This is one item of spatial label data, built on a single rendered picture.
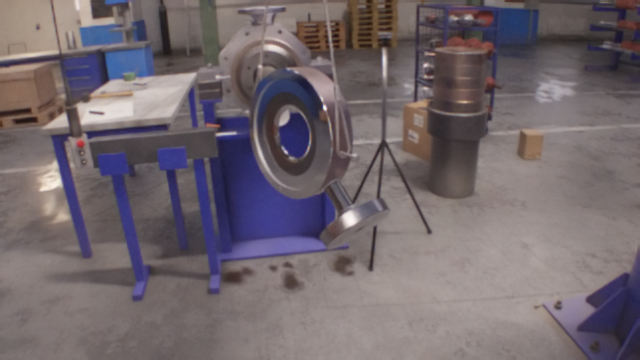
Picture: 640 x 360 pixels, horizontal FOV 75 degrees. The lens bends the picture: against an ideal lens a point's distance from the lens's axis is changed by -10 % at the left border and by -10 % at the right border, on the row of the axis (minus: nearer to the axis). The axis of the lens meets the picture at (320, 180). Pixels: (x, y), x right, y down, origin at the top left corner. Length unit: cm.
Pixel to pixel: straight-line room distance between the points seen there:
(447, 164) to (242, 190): 152
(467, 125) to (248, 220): 163
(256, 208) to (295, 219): 26
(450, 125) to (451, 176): 40
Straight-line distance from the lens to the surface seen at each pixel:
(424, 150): 424
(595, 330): 241
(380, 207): 117
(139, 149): 233
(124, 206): 248
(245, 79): 231
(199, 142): 228
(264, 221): 288
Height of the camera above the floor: 148
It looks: 23 degrees down
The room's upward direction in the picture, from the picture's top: 2 degrees counter-clockwise
